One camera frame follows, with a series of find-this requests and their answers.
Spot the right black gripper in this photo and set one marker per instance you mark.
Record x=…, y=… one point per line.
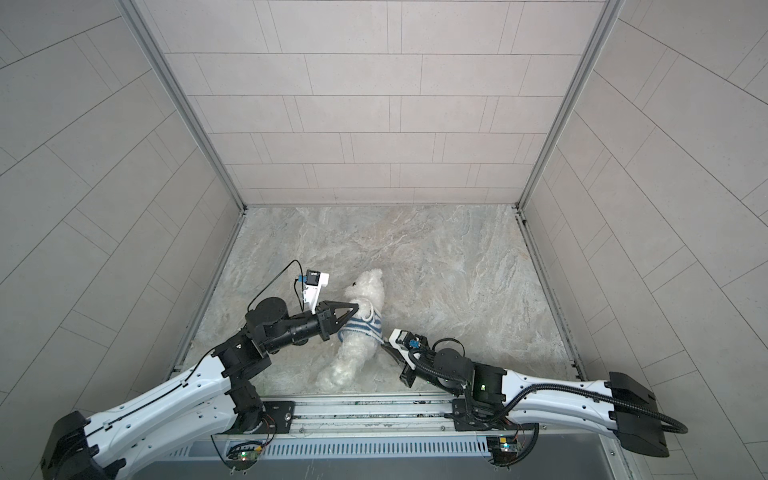
x=408, y=372

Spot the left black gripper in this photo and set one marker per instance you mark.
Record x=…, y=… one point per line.
x=324, y=319

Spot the blue white striped sweater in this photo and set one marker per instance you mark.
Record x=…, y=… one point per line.
x=369, y=325

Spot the white teddy bear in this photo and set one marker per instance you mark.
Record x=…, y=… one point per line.
x=361, y=336

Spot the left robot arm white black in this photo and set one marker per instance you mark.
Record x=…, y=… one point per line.
x=215, y=396

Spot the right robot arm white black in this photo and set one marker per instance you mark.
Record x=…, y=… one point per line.
x=492, y=398

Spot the right green circuit board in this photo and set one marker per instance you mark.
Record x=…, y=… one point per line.
x=504, y=450

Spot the green circuit board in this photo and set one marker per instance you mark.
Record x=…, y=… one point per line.
x=248, y=451
x=504, y=450

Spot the left green circuit board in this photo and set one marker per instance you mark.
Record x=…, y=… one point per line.
x=248, y=451

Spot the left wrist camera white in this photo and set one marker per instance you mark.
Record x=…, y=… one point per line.
x=307, y=288

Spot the aluminium mounting rail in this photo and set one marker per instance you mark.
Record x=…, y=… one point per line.
x=412, y=415

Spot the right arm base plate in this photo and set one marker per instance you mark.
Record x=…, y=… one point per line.
x=463, y=421

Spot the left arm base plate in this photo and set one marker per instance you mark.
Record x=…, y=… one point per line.
x=270, y=417

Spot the left corner aluminium post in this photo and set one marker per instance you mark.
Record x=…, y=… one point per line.
x=139, y=28

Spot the corner aluminium post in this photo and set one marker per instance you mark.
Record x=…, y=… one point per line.
x=139, y=28
x=596, y=41

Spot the right corner aluminium post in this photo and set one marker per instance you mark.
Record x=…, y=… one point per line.
x=596, y=41

